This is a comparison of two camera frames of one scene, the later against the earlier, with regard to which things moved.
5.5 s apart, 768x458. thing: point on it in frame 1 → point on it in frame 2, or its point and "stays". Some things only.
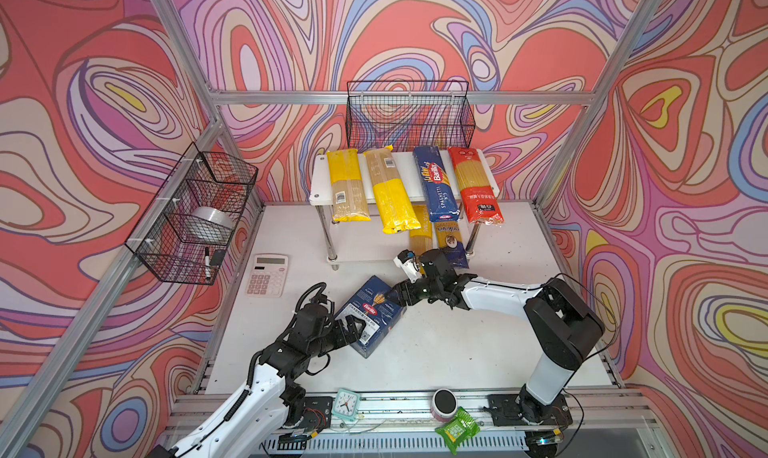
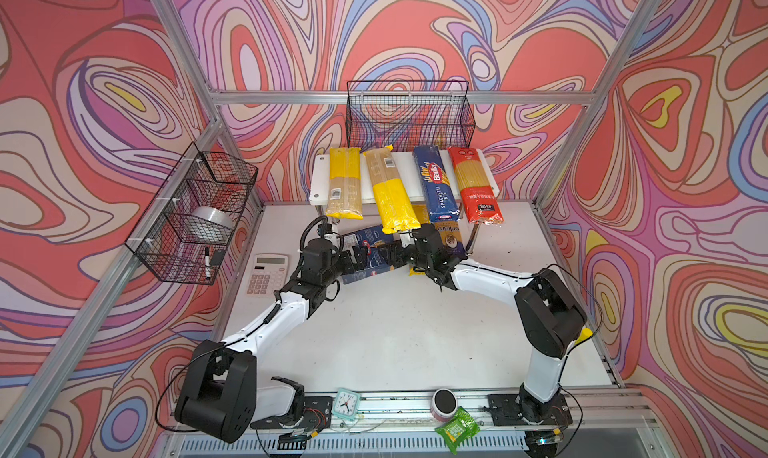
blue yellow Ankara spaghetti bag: x=448 y=238 stays
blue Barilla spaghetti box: x=442 y=200 stays
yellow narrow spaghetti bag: x=395 y=210 stays
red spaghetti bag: x=478 y=193 stays
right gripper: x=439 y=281 → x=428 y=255
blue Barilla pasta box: x=379 y=315 → x=374 y=237
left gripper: x=340 y=339 → x=361 y=262
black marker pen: x=207 y=264 stays
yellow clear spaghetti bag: x=348 y=194 stays
